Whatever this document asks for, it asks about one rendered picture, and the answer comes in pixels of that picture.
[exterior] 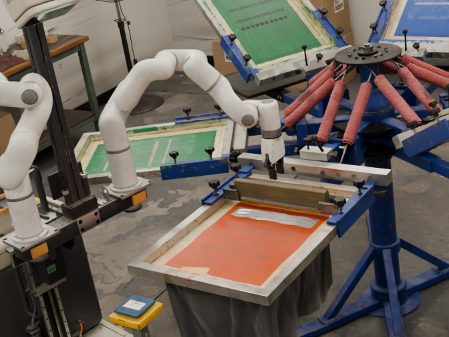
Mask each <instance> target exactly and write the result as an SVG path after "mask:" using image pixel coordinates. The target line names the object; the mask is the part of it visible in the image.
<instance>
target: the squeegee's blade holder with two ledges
mask: <svg viewBox="0 0 449 337"><path fill-rule="evenodd" d="M241 200H246V201H254V202H259V203H267V204H272V205H280V206H285V207H293V208H298V209H307V210H311V211H319V210H320V209H319V207H312V206H307V205H298V204H293V203H284V202H280V201H271V200H266V199H258V198H253V197H244V196H242V197H241Z"/></svg>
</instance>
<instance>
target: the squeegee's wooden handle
mask: <svg viewBox="0 0 449 337"><path fill-rule="evenodd" d="M234 185H235V189H236V190H238V191H239V197H240V198H241V197H242V196H244V197H253V198H258V199H266V200H271V201H280V202H284V203H293V204H298V205H307V206H312V207H319V209H320V204H319V202H324V203H330V201H329V191H328V190H324V189H314V188H309V187H300V186H295V185H285V184H279V183H270V182H265V181H255V180H250V179H240V178H236V179H235V180H234ZM320 210H321V209H320Z"/></svg>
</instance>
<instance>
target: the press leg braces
mask: <svg viewBox="0 0 449 337"><path fill-rule="evenodd" d="M400 247H401V248H403V249H405V250H407V251H409V252H410V253H413V254H414V255H417V256H418V257H420V258H422V259H424V260H426V261H428V262H430V263H431V264H433V265H435V267H432V269H433V270H434V271H436V272H438V273H439V274H441V273H444V272H446V271H449V261H446V262H445V261H443V260H441V259H439V258H437V257H435V256H434V255H432V254H430V253H428V252H426V251H424V250H423V249H420V248H419V247H417V246H415V245H413V244H411V243H409V242H407V241H406V240H404V239H402V238H400ZM382 254H383V259H384V267H385V272H386V280H387V285H388V294H389V299H390V309H391V315H392V325H393V326H389V329H390V335H391V337H406V331H405V328H404V325H402V323H401V317H400V307H399V301H398V293H397V287H396V279H395V274H394V267H393V262H392V255H391V249H384V250H382ZM375 256H376V251H375V249H374V248H373V247H371V246H369V247H368V248H367V250H366V251H365V253H364V254H363V256H362V257H361V259H360V261H359V262H358V264H357V265H356V267H355V268H354V270H353V271H352V273H351V274H350V276H349V277H348V279H347V280H346V282H345V283H344V285H343V287H342V288H341V289H340V291H339V293H338V294H337V295H336V297H335V299H334V300H333V301H332V303H331V305H330V306H329V308H328V309H327V311H326V313H325V314H324V315H322V316H320V317H317V319H318V320H320V321H321V322H322V323H323V324H325V325H326V324H328V323H330V322H332V321H335V320H337V319H339V318H342V317H343V315H342V314H341V313H339V311H340V309H341V308H342V307H343V305H344V303H345V302H346V301H347V299H348V297H349V296H350V294H351V293H352V291H353V290H354V288H355V287H356V285H357V284H358V282H359V281H360V279H361V278H362V276H363V275H364V273H365V271H366V270H367V268H368V267H369V265H370V264H371V262H372V261H373V259H374V258H375Z"/></svg>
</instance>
